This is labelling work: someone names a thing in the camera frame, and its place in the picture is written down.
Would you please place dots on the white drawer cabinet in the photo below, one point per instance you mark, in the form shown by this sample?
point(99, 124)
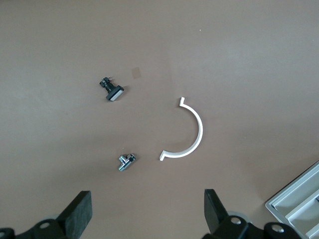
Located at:
point(272, 205)

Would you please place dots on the black square push switch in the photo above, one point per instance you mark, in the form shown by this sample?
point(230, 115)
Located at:
point(113, 94)

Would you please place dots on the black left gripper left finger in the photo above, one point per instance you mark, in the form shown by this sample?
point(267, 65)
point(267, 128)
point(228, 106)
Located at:
point(77, 214)

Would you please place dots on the white semicircular clamp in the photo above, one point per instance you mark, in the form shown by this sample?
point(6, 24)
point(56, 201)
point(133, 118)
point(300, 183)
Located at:
point(199, 129)

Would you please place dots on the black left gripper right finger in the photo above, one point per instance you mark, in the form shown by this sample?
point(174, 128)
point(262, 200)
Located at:
point(214, 214)

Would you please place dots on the translucent tape patch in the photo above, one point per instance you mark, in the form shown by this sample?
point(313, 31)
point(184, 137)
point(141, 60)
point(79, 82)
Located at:
point(136, 73)

